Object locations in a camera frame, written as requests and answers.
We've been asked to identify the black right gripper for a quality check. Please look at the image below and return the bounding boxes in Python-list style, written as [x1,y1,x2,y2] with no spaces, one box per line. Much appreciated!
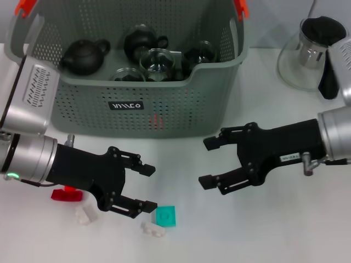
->
[198,118,327,196]

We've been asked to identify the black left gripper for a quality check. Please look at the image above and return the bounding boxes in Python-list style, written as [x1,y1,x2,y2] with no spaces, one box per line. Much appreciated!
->
[46,144,159,220]

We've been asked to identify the cyan square toy brick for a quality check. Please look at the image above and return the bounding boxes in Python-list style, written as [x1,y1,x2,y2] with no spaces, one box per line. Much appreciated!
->
[155,205,177,228]

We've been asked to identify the white toy brick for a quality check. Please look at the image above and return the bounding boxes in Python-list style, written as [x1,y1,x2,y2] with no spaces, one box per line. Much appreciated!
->
[141,221,167,238]
[74,207,91,226]

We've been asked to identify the red sloped toy brick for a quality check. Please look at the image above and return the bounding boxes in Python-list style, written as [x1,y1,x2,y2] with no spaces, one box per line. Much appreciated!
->
[149,112,165,130]

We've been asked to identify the grey perforated plastic storage bin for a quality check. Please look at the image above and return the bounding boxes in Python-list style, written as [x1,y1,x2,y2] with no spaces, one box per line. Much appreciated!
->
[4,0,251,139]

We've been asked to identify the dark red long toy brick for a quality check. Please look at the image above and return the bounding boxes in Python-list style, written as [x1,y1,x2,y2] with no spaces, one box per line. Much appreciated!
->
[51,188,83,203]

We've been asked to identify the dark clay teapot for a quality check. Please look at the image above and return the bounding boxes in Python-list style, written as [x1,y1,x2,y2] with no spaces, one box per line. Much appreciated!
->
[59,38,111,76]

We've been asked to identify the right gripper cable with plug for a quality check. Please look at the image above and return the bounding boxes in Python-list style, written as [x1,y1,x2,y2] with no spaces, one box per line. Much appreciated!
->
[301,152,351,176]

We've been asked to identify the gripper cable with plug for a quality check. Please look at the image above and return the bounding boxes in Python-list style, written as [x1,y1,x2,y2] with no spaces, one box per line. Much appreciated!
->
[4,176,60,187]
[301,152,351,176]

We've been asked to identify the left gripper cable with plug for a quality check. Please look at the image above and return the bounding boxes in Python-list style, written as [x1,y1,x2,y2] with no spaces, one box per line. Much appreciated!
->
[4,176,60,187]

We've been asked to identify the glass pitcher with black handle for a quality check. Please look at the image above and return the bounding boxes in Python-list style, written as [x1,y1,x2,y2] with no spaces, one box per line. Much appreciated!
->
[276,15,348,100]

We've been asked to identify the orange bin handle clip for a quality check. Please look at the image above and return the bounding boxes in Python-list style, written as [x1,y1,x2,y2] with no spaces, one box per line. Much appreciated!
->
[15,0,38,16]
[234,0,250,21]

